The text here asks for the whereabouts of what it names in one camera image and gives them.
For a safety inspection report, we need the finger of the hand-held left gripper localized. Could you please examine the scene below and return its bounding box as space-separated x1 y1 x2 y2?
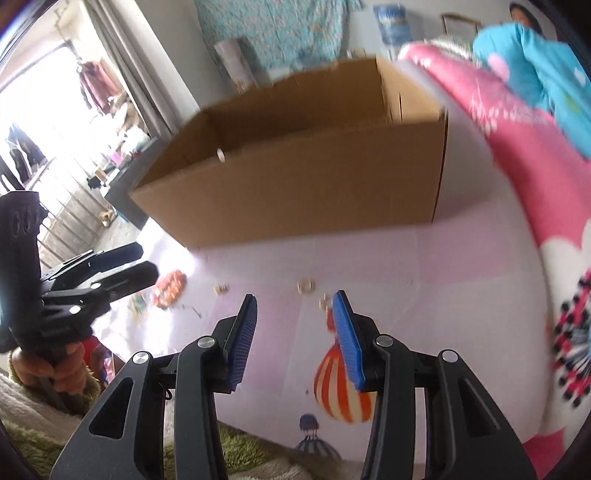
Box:
41 260 160 325
44 242 145 283

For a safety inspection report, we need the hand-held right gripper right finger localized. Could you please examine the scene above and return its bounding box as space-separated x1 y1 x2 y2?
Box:
332 290 539 480

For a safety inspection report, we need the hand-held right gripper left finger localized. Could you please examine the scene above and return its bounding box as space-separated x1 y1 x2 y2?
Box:
50 293 259 480

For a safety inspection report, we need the orange pink bead bracelet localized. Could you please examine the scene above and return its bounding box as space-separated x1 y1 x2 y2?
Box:
151 271 187 309

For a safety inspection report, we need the brown cardboard box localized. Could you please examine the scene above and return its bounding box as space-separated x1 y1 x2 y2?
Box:
129 56 450 253

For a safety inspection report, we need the person's left forearm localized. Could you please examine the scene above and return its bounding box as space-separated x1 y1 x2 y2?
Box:
0 369 109 480

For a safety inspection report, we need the person's left hand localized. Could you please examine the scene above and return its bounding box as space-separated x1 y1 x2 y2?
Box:
10 339 94 408

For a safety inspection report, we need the black cabinet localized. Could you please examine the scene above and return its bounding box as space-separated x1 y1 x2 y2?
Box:
105 173 149 230

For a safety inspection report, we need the metal balcony railing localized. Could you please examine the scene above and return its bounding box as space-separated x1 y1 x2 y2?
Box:
0 150 118 269

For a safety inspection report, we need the pink balloon print mat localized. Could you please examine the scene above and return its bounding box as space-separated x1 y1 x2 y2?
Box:
90 217 571 468

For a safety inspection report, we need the dark hanging jacket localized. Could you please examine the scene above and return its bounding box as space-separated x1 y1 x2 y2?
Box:
6 122 48 182

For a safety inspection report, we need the maroon hanging garment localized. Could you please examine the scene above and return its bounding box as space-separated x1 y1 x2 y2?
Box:
75 59 126 112

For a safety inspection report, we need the grey curtain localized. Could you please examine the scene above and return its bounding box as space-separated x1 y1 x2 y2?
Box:
82 0 200 140

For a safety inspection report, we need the white paper roll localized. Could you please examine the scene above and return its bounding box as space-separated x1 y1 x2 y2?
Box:
213 37 258 92

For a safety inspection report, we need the pink printed blanket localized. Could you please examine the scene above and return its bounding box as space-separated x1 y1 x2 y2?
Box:
397 40 591 480

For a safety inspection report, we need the large water bottle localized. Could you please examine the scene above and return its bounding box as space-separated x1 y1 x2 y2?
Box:
372 4 413 49

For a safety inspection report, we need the blue printed blanket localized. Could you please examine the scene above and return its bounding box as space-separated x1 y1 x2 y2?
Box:
473 21 591 162

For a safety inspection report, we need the picture frame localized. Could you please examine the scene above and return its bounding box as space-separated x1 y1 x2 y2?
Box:
440 12 482 36

